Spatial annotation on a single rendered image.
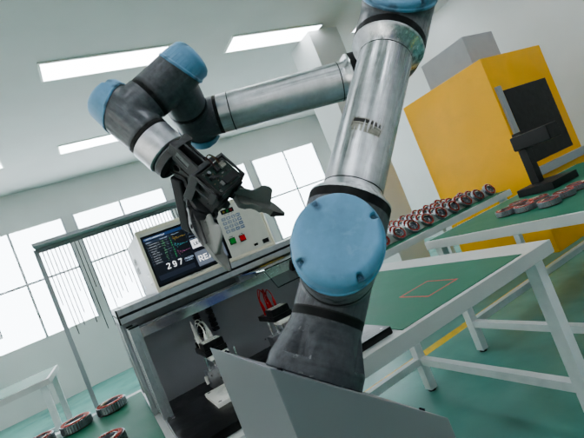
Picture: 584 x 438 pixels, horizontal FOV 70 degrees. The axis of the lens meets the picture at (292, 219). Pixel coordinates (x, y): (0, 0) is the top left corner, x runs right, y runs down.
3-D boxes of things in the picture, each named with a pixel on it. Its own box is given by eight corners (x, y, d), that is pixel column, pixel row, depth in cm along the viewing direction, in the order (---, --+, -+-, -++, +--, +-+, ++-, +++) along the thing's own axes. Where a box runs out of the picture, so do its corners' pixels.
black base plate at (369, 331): (393, 333, 123) (390, 325, 123) (189, 461, 93) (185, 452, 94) (317, 326, 165) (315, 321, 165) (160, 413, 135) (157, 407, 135)
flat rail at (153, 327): (308, 261, 151) (305, 253, 151) (137, 340, 122) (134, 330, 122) (307, 262, 152) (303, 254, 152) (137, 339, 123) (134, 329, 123)
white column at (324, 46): (435, 268, 522) (336, 26, 528) (410, 282, 501) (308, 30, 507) (408, 270, 566) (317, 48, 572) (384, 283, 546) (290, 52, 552)
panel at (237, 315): (317, 320, 165) (289, 249, 165) (155, 408, 135) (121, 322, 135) (316, 320, 166) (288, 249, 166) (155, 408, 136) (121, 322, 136)
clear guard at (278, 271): (343, 256, 128) (336, 238, 128) (278, 288, 117) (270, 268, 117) (298, 265, 157) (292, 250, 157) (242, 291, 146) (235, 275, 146)
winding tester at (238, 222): (275, 243, 150) (255, 191, 151) (158, 293, 130) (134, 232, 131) (242, 255, 185) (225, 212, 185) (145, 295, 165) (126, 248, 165)
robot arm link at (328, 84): (402, 59, 89) (182, 118, 89) (410, 17, 79) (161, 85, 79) (421, 102, 85) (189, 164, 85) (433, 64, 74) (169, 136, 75)
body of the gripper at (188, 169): (218, 202, 61) (157, 148, 61) (205, 229, 68) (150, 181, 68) (249, 175, 66) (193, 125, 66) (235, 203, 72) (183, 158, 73)
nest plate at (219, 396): (266, 381, 119) (264, 376, 119) (218, 408, 112) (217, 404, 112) (248, 373, 132) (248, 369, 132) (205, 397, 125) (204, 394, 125)
